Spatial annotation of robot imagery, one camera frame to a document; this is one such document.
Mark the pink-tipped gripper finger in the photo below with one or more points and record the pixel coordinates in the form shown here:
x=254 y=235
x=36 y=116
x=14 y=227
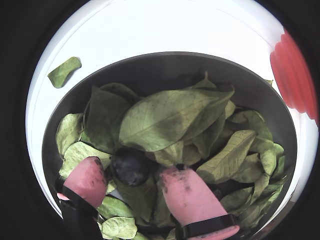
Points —
x=83 y=180
x=190 y=197

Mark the large dark blueberry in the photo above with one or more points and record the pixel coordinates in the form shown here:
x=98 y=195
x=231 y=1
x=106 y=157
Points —
x=131 y=167

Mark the black round shallow bowl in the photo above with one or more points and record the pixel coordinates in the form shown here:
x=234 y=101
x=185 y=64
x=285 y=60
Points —
x=150 y=72

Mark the pale veined green leaf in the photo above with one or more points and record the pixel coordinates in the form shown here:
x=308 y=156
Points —
x=80 y=151
x=68 y=130
x=225 y=157

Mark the small pale green leaf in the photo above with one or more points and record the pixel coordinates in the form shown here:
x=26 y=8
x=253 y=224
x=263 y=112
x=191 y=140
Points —
x=120 y=227
x=115 y=207

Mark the dark green broad leaf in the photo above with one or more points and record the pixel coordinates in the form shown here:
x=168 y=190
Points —
x=105 y=117

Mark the very large green leaf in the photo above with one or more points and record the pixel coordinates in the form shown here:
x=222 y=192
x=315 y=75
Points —
x=170 y=117

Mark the loose curled green leaf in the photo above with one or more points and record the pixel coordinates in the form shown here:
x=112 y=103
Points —
x=63 y=72

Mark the red collapsible silicone cup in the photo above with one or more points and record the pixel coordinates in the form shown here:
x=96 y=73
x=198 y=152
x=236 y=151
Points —
x=293 y=75

